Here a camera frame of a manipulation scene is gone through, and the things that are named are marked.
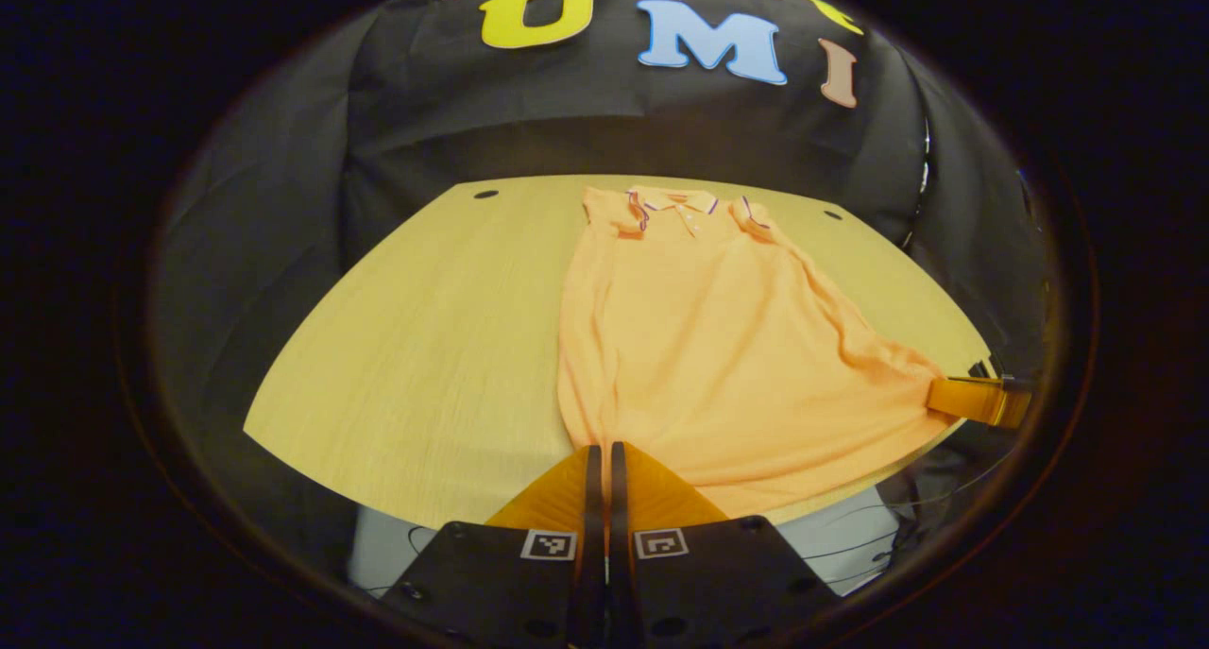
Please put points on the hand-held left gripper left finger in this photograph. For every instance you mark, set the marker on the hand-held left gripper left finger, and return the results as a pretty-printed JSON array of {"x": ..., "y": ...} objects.
[{"x": 590, "y": 536}]

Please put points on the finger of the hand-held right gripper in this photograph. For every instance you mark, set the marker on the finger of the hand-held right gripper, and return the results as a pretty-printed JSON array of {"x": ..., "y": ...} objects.
[{"x": 978, "y": 399}]

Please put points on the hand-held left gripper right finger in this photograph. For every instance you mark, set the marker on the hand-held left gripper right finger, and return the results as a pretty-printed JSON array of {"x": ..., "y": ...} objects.
[{"x": 619, "y": 536}]

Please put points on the orange T-shirt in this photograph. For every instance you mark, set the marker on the orange T-shirt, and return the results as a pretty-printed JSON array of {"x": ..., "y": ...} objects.
[{"x": 718, "y": 347}]

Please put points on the black backdrop cloth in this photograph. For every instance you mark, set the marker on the black backdrop cloth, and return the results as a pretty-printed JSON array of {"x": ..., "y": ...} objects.
[{"x": 529, "y": 111}]

